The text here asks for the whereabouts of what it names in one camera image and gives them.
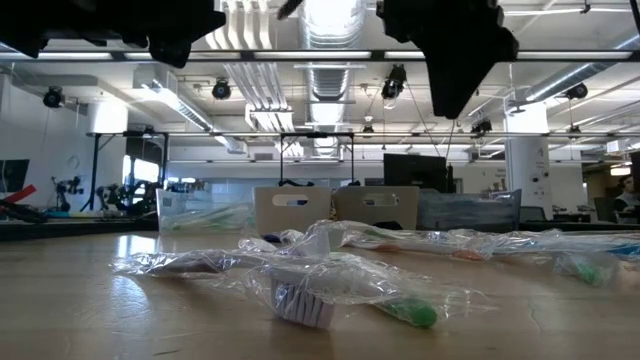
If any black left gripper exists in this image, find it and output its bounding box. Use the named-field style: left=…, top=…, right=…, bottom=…
left=119, top=0, right=227, bottom=70

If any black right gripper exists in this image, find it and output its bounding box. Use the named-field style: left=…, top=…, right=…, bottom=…
left=375, top=0, right=520, bottom=120

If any black monitor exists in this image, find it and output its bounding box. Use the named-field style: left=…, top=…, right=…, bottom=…
left=383, top=153, right=450, bottom=195

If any white round pillar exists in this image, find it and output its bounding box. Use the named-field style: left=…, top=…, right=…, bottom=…
left=503, top=102, right=555, bottom=221

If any dark smoked plastic bin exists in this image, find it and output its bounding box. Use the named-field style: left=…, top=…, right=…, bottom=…
left=417, top=188, right=522, bottom=234

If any grey plastic bin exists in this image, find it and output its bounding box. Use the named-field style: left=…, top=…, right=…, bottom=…
left=332, top=185, right=420, bottom=231

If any clear plastic bin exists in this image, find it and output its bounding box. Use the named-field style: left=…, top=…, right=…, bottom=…
left=155, top=188, right=257, bottom=235

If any person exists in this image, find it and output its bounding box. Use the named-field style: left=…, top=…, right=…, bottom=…
left=612, top=173, right=640, bottom=225

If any white plastic bin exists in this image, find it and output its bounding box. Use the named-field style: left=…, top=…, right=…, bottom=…
left=252, top=186, right=334, bottom=236

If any red object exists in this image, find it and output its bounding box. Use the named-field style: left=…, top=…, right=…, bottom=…
left=0, top=183, right=39, bottom=205

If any white air duct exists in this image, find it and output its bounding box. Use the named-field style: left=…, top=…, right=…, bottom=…
left=132, top=67, right=249, bottom=154

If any smooth silver ventilation duct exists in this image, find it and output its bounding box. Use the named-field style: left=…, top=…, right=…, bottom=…
left=522, top=29, right=640, bottom=104

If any corrugated silver ventilation duct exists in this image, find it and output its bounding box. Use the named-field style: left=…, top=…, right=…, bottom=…
left=298, top=0, right=369, bottom=159

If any black background rig frame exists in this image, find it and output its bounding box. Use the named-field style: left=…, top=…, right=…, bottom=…
left=85, top=130, right=171, bottom=212
left=278, top=131, right=356, bottom=189

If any black wall screen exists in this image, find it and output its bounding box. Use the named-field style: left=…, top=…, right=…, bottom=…
left=0, top=158, right=31, bottom=194

